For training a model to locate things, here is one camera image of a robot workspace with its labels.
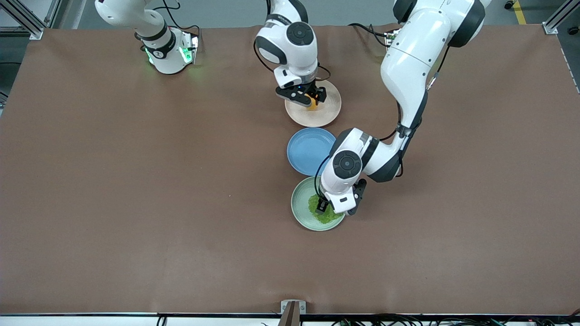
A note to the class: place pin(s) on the green lettuce leaf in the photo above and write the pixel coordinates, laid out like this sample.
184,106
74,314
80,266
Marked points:
333,218

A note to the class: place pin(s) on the metal right base bracket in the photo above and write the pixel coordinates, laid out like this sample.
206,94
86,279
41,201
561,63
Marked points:
192,47

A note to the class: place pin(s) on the beige round plate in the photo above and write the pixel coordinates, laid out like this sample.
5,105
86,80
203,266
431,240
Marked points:
317,118

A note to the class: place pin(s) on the brown table mat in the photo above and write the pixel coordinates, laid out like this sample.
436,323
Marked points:
136,226

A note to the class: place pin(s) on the metal table edge bracket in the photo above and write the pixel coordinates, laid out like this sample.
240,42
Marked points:
302,307

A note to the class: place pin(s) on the black caster wheel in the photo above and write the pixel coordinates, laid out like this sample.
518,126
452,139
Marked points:
573,31
509,5

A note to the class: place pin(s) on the pale green round plate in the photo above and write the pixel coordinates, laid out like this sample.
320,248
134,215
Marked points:
300,203

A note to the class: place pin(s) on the white table edge rail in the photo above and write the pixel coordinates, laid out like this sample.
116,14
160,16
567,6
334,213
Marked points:
90,320

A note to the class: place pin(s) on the yellow lemon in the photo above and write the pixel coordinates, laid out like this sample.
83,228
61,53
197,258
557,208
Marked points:
312,107

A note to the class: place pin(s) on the blue round plate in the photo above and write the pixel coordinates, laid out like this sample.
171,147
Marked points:
303,151

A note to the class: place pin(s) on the aluminium frame post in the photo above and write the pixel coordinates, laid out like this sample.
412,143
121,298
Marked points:
36,32
550,28
52,11

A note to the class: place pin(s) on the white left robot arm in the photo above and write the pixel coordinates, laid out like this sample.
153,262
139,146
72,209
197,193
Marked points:
408,68

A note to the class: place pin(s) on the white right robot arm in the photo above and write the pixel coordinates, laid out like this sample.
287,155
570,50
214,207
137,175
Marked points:
285,50

